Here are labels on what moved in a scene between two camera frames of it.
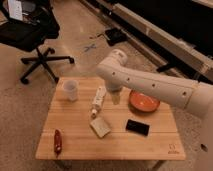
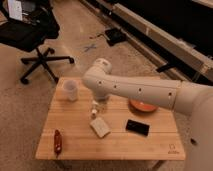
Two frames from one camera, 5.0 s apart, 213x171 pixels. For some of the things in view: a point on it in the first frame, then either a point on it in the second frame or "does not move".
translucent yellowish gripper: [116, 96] to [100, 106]
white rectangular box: [99, 127] does not move
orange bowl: [143, 102] does not move
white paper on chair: [15, 10] does not move
